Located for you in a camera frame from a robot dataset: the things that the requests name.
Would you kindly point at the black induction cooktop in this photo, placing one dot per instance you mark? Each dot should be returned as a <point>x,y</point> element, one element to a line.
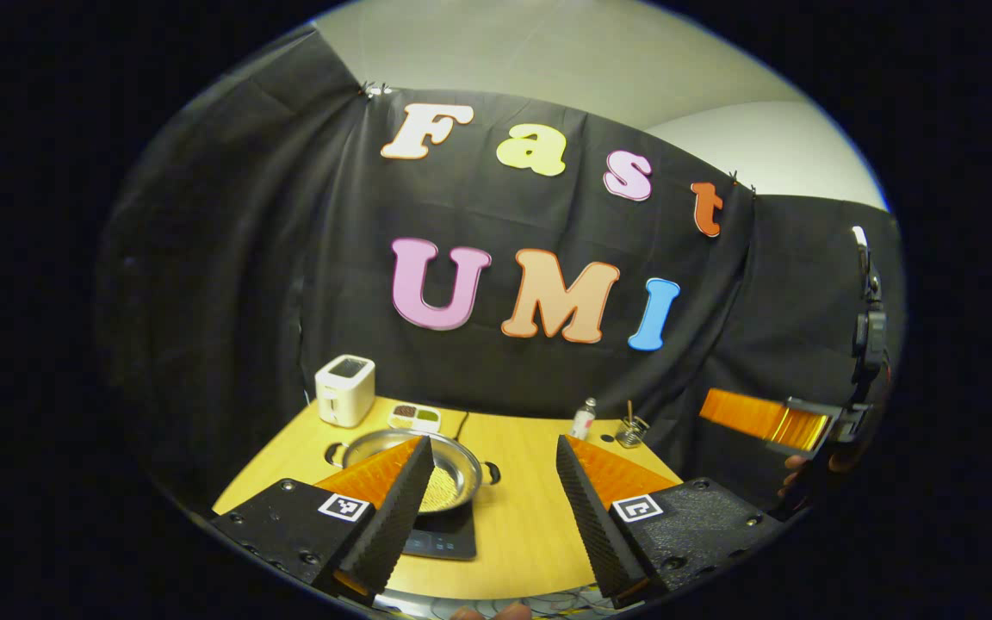
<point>444,538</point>

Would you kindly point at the black cloth clip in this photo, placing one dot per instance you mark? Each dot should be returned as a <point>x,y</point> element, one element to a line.
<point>374,89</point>
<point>737,182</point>

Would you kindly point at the pile of yellow soybeans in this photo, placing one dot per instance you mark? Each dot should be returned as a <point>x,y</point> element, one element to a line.
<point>443,491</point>

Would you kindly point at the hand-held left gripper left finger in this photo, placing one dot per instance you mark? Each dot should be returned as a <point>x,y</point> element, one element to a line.
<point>393,525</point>

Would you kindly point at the white divided bean dish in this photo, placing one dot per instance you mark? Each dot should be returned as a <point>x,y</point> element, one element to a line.
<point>414,418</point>

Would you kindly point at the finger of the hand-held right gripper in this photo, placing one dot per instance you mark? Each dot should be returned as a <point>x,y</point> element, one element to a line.
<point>754,418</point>

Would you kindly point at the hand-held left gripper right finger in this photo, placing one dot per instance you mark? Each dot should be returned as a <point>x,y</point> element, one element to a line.
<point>595,525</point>

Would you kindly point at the clear plastic bottle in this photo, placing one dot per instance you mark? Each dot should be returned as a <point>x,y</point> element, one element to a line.
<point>583,422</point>

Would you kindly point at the white toaster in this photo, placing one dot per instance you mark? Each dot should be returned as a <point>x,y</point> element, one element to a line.
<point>345,392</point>

